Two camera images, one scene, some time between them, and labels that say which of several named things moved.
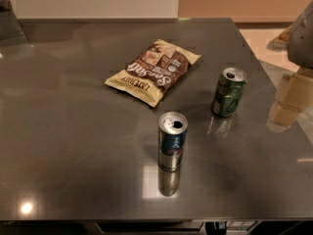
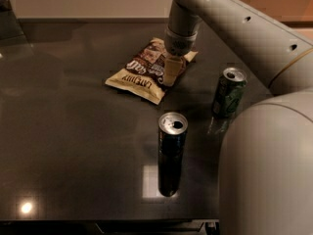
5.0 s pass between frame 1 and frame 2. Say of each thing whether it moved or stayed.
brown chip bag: stayed
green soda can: stayed
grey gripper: moved
